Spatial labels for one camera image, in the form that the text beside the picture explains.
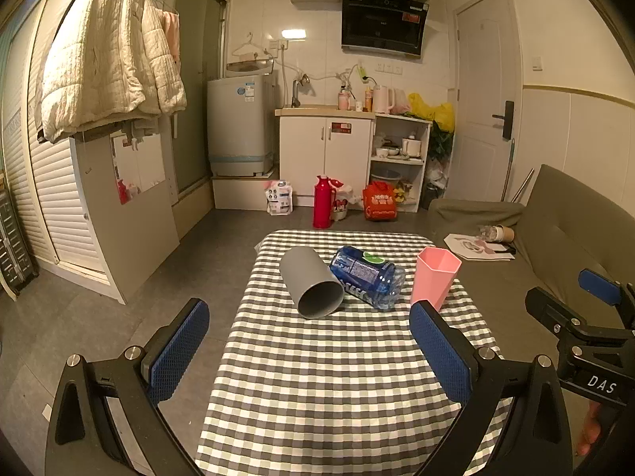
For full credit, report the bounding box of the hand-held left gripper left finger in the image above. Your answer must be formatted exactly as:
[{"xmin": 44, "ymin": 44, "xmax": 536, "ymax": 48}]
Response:
[{"xmin": 46, "ymin": 297, "xmax": 212, "ymax": 476}]

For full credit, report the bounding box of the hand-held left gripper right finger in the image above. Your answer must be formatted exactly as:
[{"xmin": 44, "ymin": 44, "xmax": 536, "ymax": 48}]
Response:
[{"xmin": 409, "ymin": 300, "xmax": 576, "ymax": 476}]

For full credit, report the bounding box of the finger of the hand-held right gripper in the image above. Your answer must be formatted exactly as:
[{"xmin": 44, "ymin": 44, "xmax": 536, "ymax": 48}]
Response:
[
  {"xmin": 578, "ymin": 268, "xmax": 635, "ymax": 329},
  {"xmin": 525, "ymin": 286, "xmax": 635, "ymax": 354}
]

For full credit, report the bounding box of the pink cup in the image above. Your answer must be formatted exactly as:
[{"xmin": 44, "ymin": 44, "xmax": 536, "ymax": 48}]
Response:
[{"xmin": 410, "ymin": 247, "xmax": 462, "ymax": 311}]

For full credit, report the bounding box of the grey cup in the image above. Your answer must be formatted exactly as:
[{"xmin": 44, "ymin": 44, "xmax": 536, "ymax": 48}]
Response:
[{"xmin": 279, "ymin": 246, "xmax": 344, "ymax": 319}]

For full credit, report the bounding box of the person's right hand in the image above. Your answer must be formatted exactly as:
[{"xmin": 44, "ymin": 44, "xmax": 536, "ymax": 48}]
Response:
[{"xmin": 575, "ymin": 399, "xmax": 606, "ymax": 458}]

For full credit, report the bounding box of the olive green sofa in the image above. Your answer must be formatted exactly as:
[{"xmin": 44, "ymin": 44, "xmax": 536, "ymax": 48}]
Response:
[{"xmin": 427, "ymin": 163, "xmax": 635, "ymax": 407}]

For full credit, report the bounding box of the illustrated paper sheet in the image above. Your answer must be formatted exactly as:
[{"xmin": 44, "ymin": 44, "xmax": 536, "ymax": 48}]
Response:
[{"xmin": 443, "ymin": 232, "xmax": 517, "ymax": 261}]

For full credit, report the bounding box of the blue water bottle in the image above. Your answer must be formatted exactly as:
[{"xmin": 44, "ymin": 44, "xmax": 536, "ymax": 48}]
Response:
[{"xmin": 330, "ymin": 245, "xmax": 406, "ymax": 311}]

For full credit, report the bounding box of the checkered tablecloth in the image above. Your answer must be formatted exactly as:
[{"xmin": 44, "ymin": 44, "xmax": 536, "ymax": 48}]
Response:
[{"xmin": 195, "ymin": 229, "xmax": 514, "ymax": 476}]

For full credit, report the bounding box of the white board with mirror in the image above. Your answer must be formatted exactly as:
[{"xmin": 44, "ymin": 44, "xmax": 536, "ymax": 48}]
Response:
[{"xmin": 69, "ymin": 119, "xmax": 182, "ymax": 304}]

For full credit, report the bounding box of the red shopping bag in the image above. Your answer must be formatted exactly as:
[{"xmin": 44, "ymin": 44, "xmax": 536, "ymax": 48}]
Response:
[{"xmin": 362, "ymin": 182, "xmax": 400, "ymax": 222}]

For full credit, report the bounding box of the white platform box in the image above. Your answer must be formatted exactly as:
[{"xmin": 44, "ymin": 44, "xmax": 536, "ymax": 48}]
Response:
[{"xmin": 212, "ymin": 169, "xmax": 281, "ymax": 210}]

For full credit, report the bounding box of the white cartoon bag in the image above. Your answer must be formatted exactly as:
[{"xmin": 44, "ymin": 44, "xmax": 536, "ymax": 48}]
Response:
[{"xmin": 330, "ymin": 186, "xmax": 363, "ymax": 221}]

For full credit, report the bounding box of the white detergent pouch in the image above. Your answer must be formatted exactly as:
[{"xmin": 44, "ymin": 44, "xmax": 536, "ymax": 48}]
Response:
[{"xmin": 263, "ymin": 180, "xmax": 294, "ymax": 216}]

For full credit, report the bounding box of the red thermos flask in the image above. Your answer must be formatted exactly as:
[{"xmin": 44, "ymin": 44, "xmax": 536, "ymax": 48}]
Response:
[{"xmin": 312, "ymin": 175, "xmax": 343, "ymax": 230}]

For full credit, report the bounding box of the white open shelf unit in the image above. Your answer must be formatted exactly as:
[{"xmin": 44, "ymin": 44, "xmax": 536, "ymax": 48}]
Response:
[{"xmin": 369, "ymin": 113, "xmax": 432, "ymax": 212}]

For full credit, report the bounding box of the grey ribbed suitcase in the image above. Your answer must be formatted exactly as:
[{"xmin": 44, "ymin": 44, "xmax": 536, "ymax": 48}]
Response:
[{"xmin": 0, "ymin": 173, "xmax": 40, "ymax": 301}]

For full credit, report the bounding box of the white louvered wardrobe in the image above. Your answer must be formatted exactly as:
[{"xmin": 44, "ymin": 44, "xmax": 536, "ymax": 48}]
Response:
[{"xmin": 0, "ymin": 0, "xmax": 107, "ymax": 286}]

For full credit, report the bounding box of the yellow plastic bag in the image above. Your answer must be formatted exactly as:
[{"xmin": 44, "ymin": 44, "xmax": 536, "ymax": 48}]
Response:
[{"xmin": 408, "ymin": 92, "xmax": 456, "ymax": 132}]

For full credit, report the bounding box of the white sink cabinet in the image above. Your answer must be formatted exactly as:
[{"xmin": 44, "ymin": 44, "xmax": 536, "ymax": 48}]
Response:
[{"xmin": 275, "ymin": 106, "xmax": 377, "ymax": 196}]

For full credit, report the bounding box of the grey washing machine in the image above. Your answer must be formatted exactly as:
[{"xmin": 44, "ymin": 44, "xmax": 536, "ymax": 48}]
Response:
[{"xmin": 207, "ymin": 75, "xmax": 276, "ymax": 178}]

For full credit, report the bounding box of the white door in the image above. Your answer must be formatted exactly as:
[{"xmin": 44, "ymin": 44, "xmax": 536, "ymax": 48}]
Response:
[{"xmin": 446, "ymin": 0, "xmax": 524, "ymax": 204}]

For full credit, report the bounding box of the pink kettle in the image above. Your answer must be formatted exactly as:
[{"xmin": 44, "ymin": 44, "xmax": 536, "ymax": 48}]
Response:
[{"xmin": 372, "ymin": 84, "xmax": 395, "ymax": 114}]

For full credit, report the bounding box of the glass bathroom door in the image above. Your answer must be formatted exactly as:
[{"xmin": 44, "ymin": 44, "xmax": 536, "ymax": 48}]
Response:
[{"xmin": 173, "ymin": 0, "xmax": 231, "ymax": 194}]

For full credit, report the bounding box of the metal faucet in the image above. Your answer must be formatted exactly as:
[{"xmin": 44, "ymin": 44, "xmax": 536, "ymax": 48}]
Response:
[{"xmin": 292, "ymin": 73, "xmax": 311, "ymax": 108}]

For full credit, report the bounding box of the white quilted jacket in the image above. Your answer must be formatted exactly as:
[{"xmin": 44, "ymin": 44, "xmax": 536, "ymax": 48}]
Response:
[{"xmin": 38, "ymin": 0, "xmax": 188, "ymax": 142}]

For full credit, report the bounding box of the white clothes hanger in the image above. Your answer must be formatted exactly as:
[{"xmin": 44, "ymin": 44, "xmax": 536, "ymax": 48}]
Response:
[{"xmin": 231, "ymin": 32, "xmax": 271, "ymax": 60}]

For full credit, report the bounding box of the pink garment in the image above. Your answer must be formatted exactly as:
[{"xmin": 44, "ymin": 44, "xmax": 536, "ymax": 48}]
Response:
[{"xmin": 161, "ymin": 10, "xmax": 180, "ymax": 63}]

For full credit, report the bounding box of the black range hood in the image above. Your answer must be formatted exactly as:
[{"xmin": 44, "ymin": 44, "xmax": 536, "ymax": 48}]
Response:
[{"xmin": 341, "ymin": 0, "xmax": 430, "ymax": 58}]

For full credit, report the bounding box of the mop handle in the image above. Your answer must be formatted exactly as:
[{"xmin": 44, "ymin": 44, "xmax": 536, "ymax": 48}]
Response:
[{"xmin": 500, "ymin": 139, "xmax": 517, "ymax": 202}]

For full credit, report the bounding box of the black door handle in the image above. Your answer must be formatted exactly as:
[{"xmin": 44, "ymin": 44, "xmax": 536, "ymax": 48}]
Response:
[{"xmin": 492, "ymin": 100, "xmax": 515, "ymax": 140}]

